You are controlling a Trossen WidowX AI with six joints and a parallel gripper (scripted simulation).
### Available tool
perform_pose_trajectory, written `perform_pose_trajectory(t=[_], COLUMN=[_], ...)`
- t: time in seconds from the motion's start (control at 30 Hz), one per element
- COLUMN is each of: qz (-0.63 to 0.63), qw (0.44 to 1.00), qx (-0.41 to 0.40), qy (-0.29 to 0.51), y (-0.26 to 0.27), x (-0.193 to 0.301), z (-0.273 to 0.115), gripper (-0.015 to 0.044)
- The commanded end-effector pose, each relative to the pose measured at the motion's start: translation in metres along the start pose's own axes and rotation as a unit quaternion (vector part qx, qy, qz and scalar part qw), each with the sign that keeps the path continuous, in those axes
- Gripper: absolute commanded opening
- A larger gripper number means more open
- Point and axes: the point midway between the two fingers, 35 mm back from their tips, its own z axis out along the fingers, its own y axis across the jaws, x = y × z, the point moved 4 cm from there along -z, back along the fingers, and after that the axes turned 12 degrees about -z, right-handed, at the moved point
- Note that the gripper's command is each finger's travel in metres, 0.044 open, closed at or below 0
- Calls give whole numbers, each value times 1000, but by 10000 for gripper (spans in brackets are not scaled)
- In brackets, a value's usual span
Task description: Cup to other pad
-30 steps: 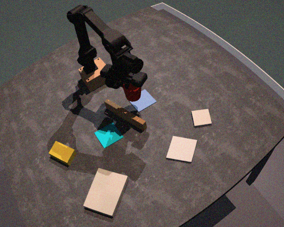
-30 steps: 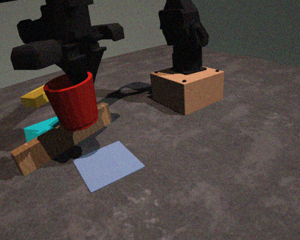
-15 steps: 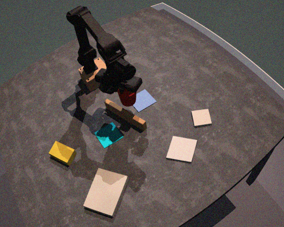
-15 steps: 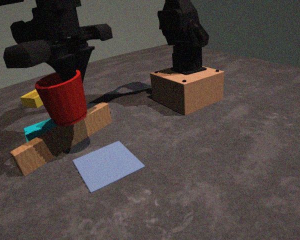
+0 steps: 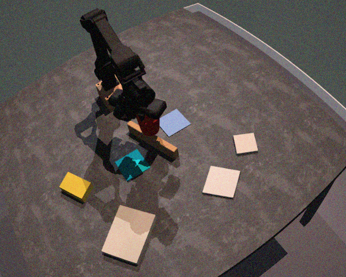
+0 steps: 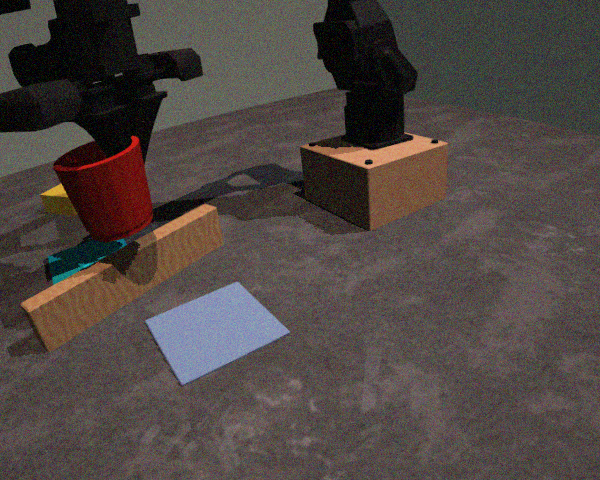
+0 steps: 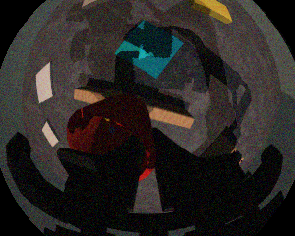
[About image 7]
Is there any pale pink flat square tile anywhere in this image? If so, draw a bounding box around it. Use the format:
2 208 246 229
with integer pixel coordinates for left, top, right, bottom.
36 62 54 103

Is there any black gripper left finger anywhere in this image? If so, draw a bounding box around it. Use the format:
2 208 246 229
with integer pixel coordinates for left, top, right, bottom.
57 134 145 212

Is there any yellow rectangular block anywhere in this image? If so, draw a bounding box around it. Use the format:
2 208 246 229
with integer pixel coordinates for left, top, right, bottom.
188 0 233 24

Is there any red cup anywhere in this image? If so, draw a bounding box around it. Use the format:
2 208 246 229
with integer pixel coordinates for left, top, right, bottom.
66 93 156 181

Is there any wooden bar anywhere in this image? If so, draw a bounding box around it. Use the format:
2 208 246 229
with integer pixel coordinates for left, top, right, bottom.
74 86 195 129

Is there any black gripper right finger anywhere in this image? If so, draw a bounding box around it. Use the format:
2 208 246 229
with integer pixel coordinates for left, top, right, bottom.
152 127 242 212

